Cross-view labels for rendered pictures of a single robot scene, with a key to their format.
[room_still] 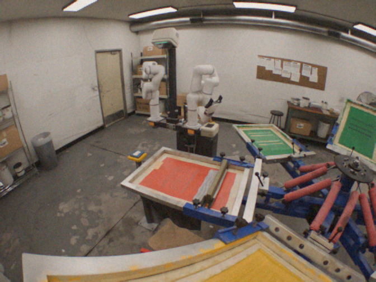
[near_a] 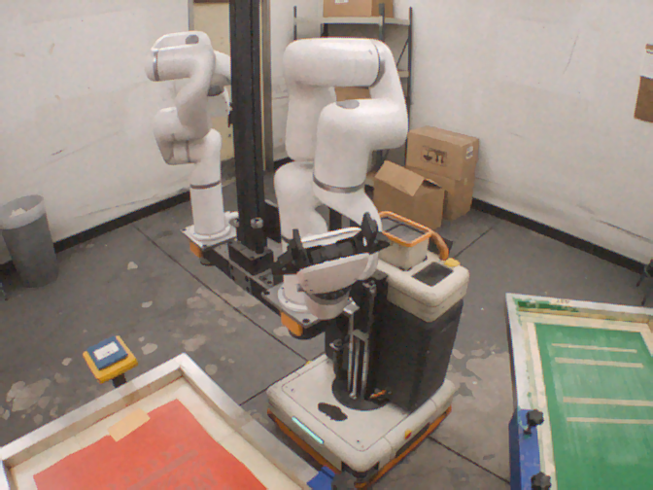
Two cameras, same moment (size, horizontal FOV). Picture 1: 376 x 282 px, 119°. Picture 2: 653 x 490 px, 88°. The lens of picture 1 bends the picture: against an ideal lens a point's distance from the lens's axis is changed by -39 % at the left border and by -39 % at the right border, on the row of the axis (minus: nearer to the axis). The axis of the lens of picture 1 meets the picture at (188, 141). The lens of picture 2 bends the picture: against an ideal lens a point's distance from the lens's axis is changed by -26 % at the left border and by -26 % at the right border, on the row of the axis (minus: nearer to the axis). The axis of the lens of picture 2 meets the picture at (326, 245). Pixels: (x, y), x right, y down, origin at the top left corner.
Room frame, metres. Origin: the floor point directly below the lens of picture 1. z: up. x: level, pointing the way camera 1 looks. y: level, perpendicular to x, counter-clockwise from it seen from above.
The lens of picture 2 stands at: (0.84, -0.37, 1.73)
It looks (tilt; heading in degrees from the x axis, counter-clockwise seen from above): 29 degrees down; 20
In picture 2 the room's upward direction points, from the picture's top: straight up
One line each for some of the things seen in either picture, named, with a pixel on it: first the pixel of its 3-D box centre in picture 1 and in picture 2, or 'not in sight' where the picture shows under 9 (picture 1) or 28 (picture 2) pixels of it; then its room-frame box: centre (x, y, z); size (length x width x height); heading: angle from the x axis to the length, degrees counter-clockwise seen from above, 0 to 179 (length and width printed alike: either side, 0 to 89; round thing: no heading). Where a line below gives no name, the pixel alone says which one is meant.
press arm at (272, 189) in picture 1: (270, 191); not in sight; (0.78, -0.53, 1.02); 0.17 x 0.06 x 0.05; 66
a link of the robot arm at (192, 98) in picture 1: (193, 100); (307, 197); (1.61, -0.05, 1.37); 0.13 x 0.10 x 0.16; 134
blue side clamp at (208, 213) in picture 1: (208, 215); not in sight; (0.66, -0.12, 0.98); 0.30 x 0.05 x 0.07; 66
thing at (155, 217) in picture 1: (170, 216); not in sight; (0.85, 0.12, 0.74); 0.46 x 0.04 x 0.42; 66
